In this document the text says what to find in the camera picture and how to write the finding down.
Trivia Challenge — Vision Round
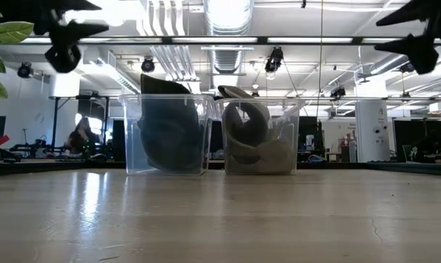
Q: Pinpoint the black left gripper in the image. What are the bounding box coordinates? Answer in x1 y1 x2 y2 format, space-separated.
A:
0 0 110 74

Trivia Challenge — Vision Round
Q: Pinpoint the black cap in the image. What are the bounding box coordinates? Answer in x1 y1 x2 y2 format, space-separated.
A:
137 109 206 173
139 74 194 147

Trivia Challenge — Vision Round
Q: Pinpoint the beige cap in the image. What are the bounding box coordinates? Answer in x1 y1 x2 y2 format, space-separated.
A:
217 85 271 148
225 137 296 175

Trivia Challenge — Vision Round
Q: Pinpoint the green artificial plant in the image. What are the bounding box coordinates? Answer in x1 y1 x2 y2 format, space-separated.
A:
0 0 35 99

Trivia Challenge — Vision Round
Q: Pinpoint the white round column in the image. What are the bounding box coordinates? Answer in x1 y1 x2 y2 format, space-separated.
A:
354 99 391 164

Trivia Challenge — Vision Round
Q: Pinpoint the person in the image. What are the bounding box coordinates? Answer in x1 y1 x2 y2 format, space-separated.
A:
67 115 99 159
412 134 441 164

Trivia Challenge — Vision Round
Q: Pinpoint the clear plastic bin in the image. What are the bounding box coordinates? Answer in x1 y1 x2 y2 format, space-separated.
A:
118 93 216 177
214 96 306 176

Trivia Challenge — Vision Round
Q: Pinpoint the black overhead frame bar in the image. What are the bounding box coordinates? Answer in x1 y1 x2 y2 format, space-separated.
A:
20 35 441 47

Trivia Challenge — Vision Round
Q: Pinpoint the silver ventilation duct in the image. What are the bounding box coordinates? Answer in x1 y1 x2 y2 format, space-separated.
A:
202 0 257 75

